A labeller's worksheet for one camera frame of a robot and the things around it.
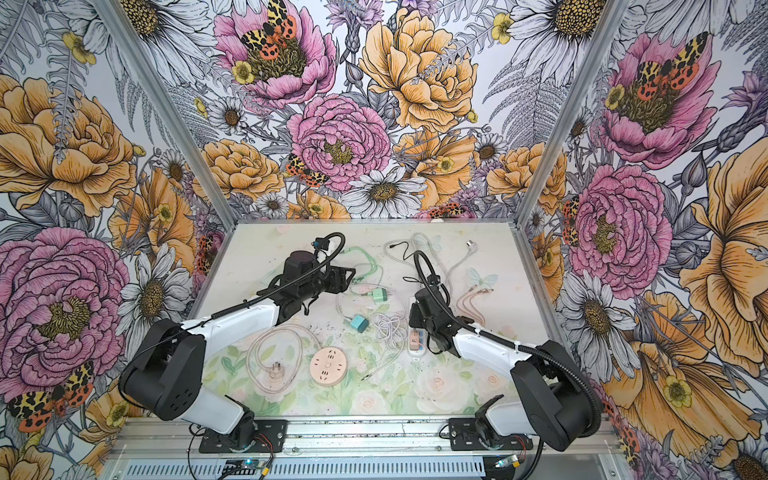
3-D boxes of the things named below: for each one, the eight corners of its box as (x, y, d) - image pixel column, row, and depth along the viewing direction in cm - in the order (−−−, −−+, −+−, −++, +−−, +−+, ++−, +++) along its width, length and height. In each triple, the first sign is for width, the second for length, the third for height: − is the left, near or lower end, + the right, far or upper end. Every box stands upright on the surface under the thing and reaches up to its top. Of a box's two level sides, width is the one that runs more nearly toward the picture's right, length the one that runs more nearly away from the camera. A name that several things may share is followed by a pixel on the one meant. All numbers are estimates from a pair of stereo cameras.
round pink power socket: (309, 386, 84) (306, 382, 81) (315, 350, 90) (313, 346, 88) (345, 386, 84) (344, 382, 81) (349, 350, 90) (347, 346, 88)
